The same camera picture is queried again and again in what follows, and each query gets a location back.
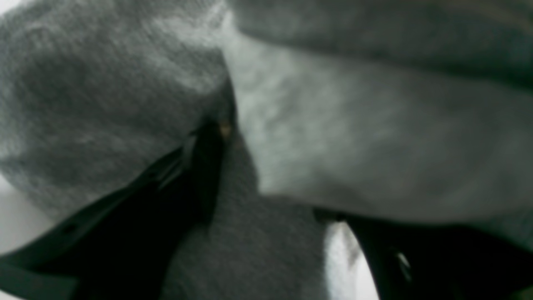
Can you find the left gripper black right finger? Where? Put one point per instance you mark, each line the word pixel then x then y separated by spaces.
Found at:
pixel 411 262

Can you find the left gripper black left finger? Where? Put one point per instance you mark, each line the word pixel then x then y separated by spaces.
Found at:
pixel 120 246

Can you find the grey T-shirt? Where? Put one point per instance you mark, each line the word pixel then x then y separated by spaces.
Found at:
pixel 407 111

